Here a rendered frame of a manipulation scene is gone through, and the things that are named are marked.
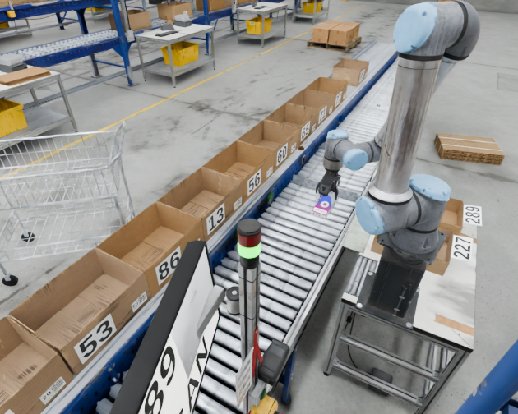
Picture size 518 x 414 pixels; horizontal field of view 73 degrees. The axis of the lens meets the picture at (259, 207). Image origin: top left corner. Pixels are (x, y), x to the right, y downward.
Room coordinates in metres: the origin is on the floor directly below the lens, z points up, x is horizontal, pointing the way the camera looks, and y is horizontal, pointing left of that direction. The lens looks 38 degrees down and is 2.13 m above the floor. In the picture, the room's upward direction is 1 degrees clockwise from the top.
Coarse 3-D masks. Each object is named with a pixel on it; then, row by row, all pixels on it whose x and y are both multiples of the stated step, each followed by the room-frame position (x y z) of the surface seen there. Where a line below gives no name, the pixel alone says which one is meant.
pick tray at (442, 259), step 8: (448, 232) 1.47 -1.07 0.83; (376, 240) 1.39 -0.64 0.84; (448, 240) 1.46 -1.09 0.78; (376, 248) 1.38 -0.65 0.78; (448, 248) 1.38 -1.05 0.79; (440, 256) 1.35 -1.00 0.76; (448, 256) 1.29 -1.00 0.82; (432, 264) 1.24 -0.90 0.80; (440, 264) 1.23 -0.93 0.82; (448, 264) 1.22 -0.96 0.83; (432, 272) 1.24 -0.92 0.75; (440, 272) 1.22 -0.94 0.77
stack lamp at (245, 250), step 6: (240, 234) 0.53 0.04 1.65; (258, 234) 0.53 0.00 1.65; (240, 240) 0.53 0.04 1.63; (246, 240) 0.52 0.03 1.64; (252, 240) 0.52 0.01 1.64; (258, 240) 0.53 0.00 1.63; (240, 246) 0.53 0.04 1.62; (246, 246) 0.52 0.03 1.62; (252, 246) 0.52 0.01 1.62; (258, 246) 0.53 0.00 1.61; (240, 252) 0.53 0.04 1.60; (246, 252) 0.52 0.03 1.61; (252, 252) 0.52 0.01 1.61; (258, 252) 0.53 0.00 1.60
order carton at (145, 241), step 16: (160, 208) 1.41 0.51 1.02; (128, 224) 1.26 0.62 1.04; (144, 224) 1.33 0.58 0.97; (160, 224) 1.42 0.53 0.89; (176, 224) 1.37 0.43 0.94; (192, 224) 1.32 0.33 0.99; (112, 240) 1.16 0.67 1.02; (128, 240) 1.23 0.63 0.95; (144, 240) 1.30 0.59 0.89; (160, 240) 1.31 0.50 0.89; (176, 240) 1.31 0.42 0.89; (192, 240) 1.22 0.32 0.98; (128, 256) 1.19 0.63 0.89; (144, 256) 1.19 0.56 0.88; (160, 256) 1.04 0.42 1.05; (144, 272) 0.95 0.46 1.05; (160, 288) 1.00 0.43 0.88
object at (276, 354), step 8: (272, 344) 0.62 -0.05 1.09; (280, 344) 0.62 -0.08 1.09; (272, 352) 0.59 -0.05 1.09; (280, 352) 0.59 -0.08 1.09; (288, 352) 0.60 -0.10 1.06; (264, 360) 0.56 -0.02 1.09; (272, 360) 0.56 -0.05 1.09; (280, 360) 0.56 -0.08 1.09; (264, 368) 0.54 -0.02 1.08; (272, 368) 0.54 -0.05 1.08; (280, 368) 0.55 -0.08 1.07; (264, 376) 0.53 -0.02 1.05; (272, 376) 0.52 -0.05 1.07; (272, 384) 0.53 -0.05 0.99
